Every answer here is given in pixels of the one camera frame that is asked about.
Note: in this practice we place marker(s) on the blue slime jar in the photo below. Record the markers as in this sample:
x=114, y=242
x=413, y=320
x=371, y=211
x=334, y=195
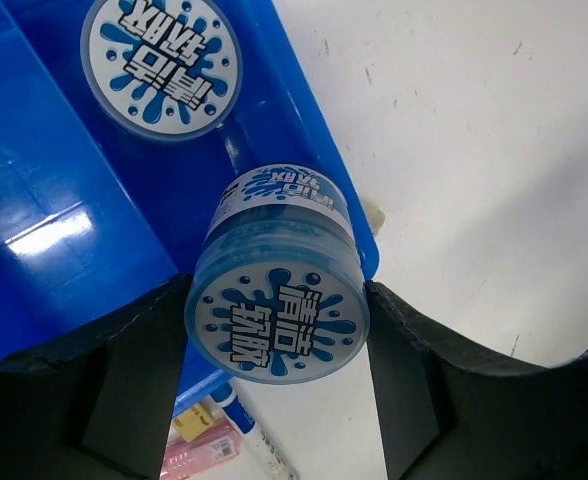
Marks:
x=168, y=71
x=278, y=295

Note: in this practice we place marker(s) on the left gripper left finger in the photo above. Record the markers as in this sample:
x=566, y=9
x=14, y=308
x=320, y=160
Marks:
x=96, y=402

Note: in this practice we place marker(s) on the white eraser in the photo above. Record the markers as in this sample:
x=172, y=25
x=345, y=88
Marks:
x=375, y=217

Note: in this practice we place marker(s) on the pink correction tape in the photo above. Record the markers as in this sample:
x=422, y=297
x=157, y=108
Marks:
x=218, y=444

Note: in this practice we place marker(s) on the blue white marker pen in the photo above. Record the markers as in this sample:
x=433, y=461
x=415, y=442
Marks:
x=255, y=439

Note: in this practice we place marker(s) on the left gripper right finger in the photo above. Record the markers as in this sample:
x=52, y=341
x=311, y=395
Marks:
x=450, y=408

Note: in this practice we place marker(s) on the yellow eraser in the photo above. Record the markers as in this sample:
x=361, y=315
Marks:
x=193, y=422

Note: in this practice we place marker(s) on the blue compartment tray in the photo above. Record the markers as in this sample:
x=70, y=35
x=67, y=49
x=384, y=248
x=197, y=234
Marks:
x=88, y=223

